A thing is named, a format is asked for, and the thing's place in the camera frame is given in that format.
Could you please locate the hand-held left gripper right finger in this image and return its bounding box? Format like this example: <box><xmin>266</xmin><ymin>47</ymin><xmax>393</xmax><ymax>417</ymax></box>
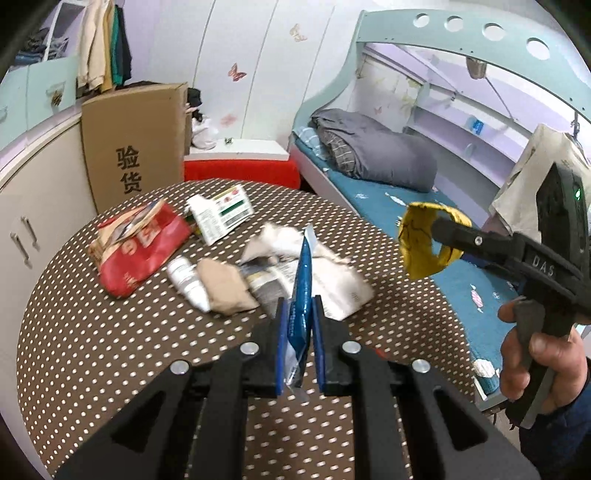
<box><xmin>313</xmin><ymin>295</ymin><xmax>542</xmax><ymax>480</ymax></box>

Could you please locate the cream hanging jacket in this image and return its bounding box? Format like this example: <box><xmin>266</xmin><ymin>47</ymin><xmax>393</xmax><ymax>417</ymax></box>
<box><xmin>76</xmin><ymin>0</ymin><xmax>114</xmax><ymax>93</ymax></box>

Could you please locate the green hanging garment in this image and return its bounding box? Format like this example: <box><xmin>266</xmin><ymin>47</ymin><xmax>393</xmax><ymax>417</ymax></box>
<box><xmin>111</xmin><ymin>4</ymin><xmax>125</xmax><ymax>86</ymax></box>

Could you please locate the brown polka-dot tablecloth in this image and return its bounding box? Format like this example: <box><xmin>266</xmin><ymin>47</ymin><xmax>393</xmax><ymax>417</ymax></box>
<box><xmin>16</xmin><ymin>178</ymin><xmax>476</xmax><ymax>480</ymax></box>

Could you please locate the beige crumpled paper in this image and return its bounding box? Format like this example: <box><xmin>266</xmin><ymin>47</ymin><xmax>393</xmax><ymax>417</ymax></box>
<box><xmin>196</xmin><ymin>257</ymin><xmax>259</xmax><ymax>317</ymax></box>

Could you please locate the white low cabinet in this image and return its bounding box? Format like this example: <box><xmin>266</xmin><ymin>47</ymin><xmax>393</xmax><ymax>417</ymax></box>
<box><xmin>0</xmin><ymin>108</ymin><xmax>100</xmax><ymax>370</ymax></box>

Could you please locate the grey folded clothes pile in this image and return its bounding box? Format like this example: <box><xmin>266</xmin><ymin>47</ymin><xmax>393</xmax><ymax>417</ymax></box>
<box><xmin>46</xmin><ymin>32</ymin><xmax>70</xmax><ymax>58</ymax></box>

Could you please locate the red ottoman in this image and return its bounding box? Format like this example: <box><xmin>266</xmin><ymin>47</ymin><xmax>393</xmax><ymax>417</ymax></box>
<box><xmin>184</xmin><ymin>156</ymin><xmax>302</xmax><ymax>190</ymax></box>

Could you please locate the yellow wrapper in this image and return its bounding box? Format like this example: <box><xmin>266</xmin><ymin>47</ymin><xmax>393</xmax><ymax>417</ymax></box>
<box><xmin>398</xmin><ymin>202</ymin><xmax>472</xmax><ymax>281</ymax></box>

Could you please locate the white wardrobe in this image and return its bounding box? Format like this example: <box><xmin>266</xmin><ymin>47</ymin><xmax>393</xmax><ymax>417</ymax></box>
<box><xmin>129</xmin><ymin>0</ymin><xmax>365</xmax><ymax>144</ymax></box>

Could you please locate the crumpled newspaper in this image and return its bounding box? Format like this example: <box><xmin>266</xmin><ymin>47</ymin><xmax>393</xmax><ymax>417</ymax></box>
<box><xmin>240</xmin><ymin>222</ymin><xmax>375</xmax><ymax>322</ymax></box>

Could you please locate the black hanging garment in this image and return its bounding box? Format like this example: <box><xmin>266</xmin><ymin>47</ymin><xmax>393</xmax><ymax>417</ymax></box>
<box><xmin>117</xmin><ymin>4</ymin><xmax>134</xmax><ymax>86</ymax></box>

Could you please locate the blue printed bed sheet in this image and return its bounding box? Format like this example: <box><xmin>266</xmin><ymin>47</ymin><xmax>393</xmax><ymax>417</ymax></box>
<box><xmin>295</xmin><ymin>138</ymin><xmax>522</xmax><ymax>398</ymax></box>

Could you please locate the small white bottle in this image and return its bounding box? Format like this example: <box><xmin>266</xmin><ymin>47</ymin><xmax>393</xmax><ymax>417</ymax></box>
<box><xmin>166</xmin><ymin>256</ymin><xmax>209</xmax><ymax>311</ymax></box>

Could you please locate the white box with green label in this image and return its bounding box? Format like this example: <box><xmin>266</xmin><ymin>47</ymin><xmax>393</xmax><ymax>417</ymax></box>
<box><xmin>186</xmin><ymin>185</ymin><xmax>254</xmax><ymax>246</ymax></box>

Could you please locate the grey duvet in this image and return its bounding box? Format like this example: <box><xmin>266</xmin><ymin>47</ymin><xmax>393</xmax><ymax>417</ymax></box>
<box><xmin>310</xmin><ymin>108</ymin><xmax>438</xmax><ymax>193</ymax></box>

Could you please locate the dark folded clothes pile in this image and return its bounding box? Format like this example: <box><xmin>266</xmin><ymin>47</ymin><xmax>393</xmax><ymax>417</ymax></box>
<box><xmin>16</xmin><ymin>28</ymin><xmax>51</xmax><ymax>65</ymax></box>

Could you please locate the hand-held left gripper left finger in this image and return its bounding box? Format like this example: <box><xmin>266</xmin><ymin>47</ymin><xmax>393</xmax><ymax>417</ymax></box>
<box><xmin>53</xmin><ymin>298</ymin><xmax>287</xmax><ymax>480</ymax></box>

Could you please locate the person's right forearm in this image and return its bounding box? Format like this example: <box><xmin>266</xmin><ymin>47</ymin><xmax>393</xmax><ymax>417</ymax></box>
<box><xmin>517</xmin><ymin>360</ymin><xmax>591</xmax><ymax>480</ymax></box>

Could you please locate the red packet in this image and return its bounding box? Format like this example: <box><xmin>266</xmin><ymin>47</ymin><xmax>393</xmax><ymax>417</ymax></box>
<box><xmin>90</xmin><ymin>199</ymin><xmax>192</xmax><ymax>298</ymax></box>

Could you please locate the striped pillow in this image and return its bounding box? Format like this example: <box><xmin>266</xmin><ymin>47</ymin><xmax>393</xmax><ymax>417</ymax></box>
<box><xmin>292</xmin><ymin>126</ymin><xmax>329</xmax><ymax>161</ymax></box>

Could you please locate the tall cardboard box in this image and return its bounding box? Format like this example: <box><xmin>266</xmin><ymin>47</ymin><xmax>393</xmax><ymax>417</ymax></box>
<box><xmin>81</xmin><ymin>82</ymin><xmax>190</xmax><ymax>214</ymax></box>

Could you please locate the cream hanging sweater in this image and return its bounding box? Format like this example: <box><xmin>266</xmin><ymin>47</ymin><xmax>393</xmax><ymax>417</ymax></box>
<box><xmin>489</xmin><ymin>124</ymin><xmax>591</xmax><ymax>245</ymax></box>

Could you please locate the white board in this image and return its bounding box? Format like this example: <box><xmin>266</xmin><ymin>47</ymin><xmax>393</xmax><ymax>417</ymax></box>
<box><xmin>184</xmin><ymin>137</ymin><xmax>291</xmax><ymax>162</ymax></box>

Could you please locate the light blue bunk bed frame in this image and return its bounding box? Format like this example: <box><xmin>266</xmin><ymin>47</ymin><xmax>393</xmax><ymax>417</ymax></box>
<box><xmin>288</xmin><ymin>7</ymin><xmax>591</xmax><ymax>407</ymax></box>

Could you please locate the shelf unit with blue drawers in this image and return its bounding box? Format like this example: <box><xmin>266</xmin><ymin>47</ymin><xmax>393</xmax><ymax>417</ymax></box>
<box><xmin>0</xmin><ymin>0</ymin><xmax>93</xmax><ymax>148</ymax></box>

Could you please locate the clothes hanger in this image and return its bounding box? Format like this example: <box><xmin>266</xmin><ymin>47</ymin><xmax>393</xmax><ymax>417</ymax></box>
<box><xmin>561</xmin><ymin>111</ymin><xmax>591</xmax><ymax>162</ymax></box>

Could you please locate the blue foil packet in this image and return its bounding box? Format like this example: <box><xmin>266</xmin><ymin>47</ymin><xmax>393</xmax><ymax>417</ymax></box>
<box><xmin>284</xmin><ymin>226</ymin><xmax>319</xmax><ymax>393</ymax></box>

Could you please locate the person's right hand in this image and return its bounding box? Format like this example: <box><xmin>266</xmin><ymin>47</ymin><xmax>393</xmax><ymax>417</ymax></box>
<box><xmin>498</xmin><ymin>300</ymin><xmax>589</xmax><ymax>403</ymax></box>

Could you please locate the white bag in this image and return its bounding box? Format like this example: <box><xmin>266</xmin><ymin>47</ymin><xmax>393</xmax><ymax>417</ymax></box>
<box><xmin>191</xmin><ymin>113</ymin><xmax>218</xmax><ymax>151</ymax></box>

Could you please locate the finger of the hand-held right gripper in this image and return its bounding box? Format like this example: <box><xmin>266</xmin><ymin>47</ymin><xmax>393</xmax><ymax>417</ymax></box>
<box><xmin>430</xmin><ymin>216</ymin><xmax>525</xmax><ymax>273</ymax></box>

